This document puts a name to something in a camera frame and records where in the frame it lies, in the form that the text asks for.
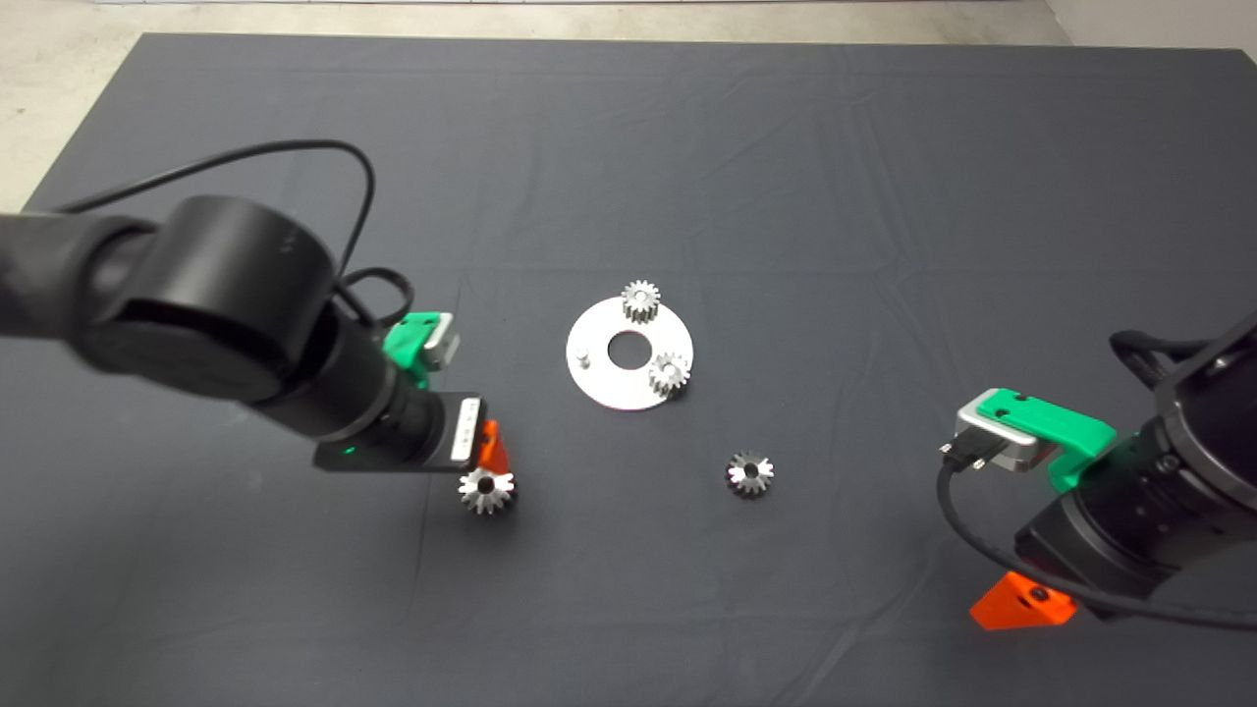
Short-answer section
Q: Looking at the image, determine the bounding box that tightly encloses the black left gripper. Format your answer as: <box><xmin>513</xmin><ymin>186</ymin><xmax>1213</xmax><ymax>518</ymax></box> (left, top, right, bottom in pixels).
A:
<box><xmin>312</xmin><ymin>393</ymin><xmax>514</xmax><ymax>475</ymax></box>

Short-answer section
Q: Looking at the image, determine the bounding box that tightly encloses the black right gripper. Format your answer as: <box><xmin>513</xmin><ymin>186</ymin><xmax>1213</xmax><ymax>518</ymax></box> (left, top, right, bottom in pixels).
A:
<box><xmin>969</xmin><ymin>469</ymin><xmax>1189</xmax><ymax>631</ymax></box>

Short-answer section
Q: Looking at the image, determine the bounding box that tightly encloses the larger steel gear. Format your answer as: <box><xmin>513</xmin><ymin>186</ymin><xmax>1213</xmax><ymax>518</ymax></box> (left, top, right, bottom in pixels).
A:
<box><xmin>458</xmin><ymin>466</ymin><xmax>517</xmax><ymax>517</ymax></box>

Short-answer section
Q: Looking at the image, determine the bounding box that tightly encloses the small dark steel gear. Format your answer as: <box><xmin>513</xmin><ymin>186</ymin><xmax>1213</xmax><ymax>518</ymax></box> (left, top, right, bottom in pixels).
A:
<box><xmin>727</xmin><ymin>451</ymin><xmax>776</xmax><ymax>499</ymax></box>

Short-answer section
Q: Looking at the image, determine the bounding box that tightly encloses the round metal plate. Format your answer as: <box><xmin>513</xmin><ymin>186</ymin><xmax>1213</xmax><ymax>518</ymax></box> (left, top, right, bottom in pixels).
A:
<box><xmin>566</xmin><ymin>298</ymin><xmax>695</xmax><ymax>411</ymax></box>

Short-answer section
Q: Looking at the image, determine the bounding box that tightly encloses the dark grey table cloth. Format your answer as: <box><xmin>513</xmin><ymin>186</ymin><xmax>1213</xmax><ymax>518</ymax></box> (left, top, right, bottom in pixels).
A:
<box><xmin>0</xmin><ymin>32</ymin><xmax>1257</xmax><ymax>707</ymax></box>

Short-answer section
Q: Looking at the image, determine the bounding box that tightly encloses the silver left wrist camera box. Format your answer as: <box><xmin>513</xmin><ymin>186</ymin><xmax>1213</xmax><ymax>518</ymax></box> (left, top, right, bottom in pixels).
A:
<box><xmin>417</xmin><ymin>312</ymin><xmax>461</xmax><ymax>369</ymax></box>

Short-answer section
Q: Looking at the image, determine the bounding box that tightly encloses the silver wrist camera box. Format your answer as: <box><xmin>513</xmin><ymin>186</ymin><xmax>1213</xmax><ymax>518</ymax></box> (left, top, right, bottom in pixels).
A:
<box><xmin>956</xmin><ymin>390</ymin><xmax>1057</xmax><ymax>474</ymax></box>
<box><xmin>417</xmin><ymin>312</ymin><xmax>461</xmax><ymax>369</ymax></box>

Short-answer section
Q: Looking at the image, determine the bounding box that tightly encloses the thin black right camera cable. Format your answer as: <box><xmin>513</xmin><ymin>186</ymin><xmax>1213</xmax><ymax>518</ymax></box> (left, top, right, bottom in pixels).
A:
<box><xmin>936</xmin><ymin>439</ymin><xmax>1257</xmax><ymax>631</ymax></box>

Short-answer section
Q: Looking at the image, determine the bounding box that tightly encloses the thin black camera cable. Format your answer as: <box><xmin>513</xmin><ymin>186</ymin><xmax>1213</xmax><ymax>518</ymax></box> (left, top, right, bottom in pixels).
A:
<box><xmin>936</xmin><ymin>439</ymin><xmax>1257</xmax><ymax>631</ymax></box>
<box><xmin>54</xmin><ymin>138</ymin><xmax>413</xmax><ymax>330</ymax></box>

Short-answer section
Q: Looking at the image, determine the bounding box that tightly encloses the green left camera mount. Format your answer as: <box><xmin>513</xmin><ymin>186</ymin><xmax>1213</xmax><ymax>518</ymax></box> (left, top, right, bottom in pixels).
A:
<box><xmin>381</xmin><ymin>312</ymin><xmax>445</xmax><ymax>389</ymax></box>

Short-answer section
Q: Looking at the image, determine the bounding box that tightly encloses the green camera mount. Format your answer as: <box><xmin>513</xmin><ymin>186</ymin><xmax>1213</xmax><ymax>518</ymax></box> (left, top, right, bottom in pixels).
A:
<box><xmin>381</xmin><ymin>312</ymin><xmax>445</xmax><ymax>389</ymax></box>
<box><xmin>980</xmin><ymin>388</ymin><xmax>1119</xmax><ymax>492</ymax></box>

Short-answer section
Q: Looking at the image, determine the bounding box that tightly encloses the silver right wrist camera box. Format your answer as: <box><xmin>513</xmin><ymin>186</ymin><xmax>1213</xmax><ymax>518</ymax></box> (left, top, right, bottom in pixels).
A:
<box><xmin>956</xmin><ymin>390</ymin><xmax>1057</xmax><ymax>474</ymax></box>

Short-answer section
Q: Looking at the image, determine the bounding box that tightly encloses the green right camera mount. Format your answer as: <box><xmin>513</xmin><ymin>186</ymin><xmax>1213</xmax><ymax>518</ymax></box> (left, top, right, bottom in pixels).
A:
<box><xmin>980</xmin><ymin>388</ymin><xmax>1119</xmax><ymax>492</ymax></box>

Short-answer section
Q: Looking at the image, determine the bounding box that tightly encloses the thin black left camera cable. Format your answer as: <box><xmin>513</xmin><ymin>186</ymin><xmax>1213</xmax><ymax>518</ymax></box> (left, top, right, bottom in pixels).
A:
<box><xmin>54</xmin><ymin>138</ymin><xmax>413</xmax><ymax>330</ymax></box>

